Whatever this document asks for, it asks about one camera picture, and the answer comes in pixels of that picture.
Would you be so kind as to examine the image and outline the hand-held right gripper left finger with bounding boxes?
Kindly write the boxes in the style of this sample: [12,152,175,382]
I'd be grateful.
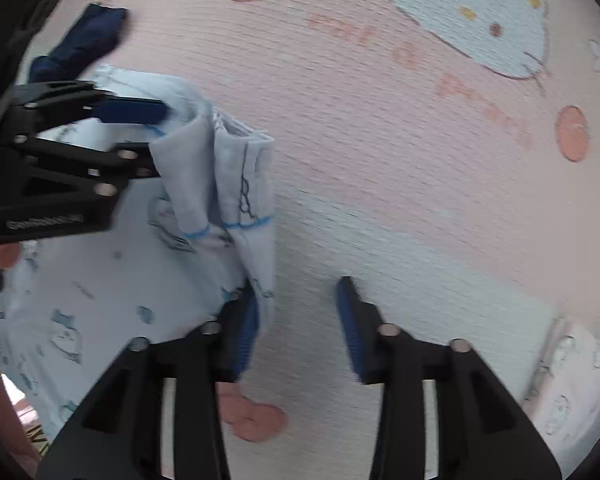
[35,292,260,480]

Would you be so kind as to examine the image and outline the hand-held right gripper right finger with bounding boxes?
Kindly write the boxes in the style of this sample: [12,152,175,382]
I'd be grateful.
[335,276,563,480]

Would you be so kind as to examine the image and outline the light blue cartoon print pants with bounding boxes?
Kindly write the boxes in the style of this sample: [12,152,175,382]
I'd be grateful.
[0,64,277,442]

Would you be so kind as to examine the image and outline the pink cartoon cat bedsheet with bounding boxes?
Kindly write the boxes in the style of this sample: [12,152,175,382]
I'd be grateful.
[0,0,600,480]

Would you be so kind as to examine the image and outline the navy blue cloth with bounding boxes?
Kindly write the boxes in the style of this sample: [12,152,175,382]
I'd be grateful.
[27,4,130,84]

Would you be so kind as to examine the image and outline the white folded printed garment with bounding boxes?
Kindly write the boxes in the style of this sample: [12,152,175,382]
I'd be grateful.
[522,317,600,453]

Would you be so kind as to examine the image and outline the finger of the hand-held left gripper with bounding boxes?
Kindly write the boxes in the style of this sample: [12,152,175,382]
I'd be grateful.
[11,132,162,207]
[10,80,169,127]

